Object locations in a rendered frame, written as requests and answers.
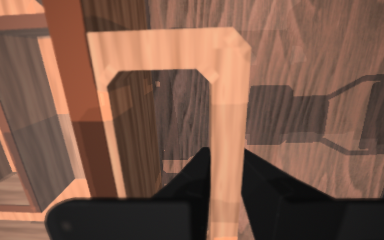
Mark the wooden maze board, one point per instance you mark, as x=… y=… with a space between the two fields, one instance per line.
x=77 y=114

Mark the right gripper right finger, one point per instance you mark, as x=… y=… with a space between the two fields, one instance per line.
x=281 y=207

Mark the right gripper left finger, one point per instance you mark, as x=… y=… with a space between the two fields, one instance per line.
x=179 y=211

